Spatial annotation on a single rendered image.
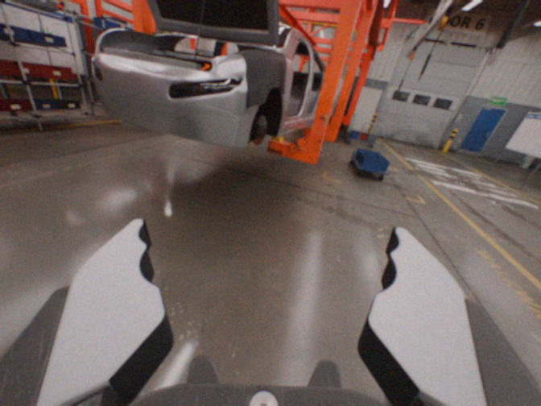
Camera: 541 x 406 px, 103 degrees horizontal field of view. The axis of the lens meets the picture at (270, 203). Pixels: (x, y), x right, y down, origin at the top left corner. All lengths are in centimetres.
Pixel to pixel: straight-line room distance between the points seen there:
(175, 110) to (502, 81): 1325
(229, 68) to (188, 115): 48
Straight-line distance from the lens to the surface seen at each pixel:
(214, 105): 196
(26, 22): 638
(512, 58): 1400
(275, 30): 270
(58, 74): 555
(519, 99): 1437
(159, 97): 210
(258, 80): 213
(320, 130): 279
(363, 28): 481
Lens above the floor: 130
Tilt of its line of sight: 28 degrees down
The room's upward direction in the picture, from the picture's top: 11 degrees clockwise
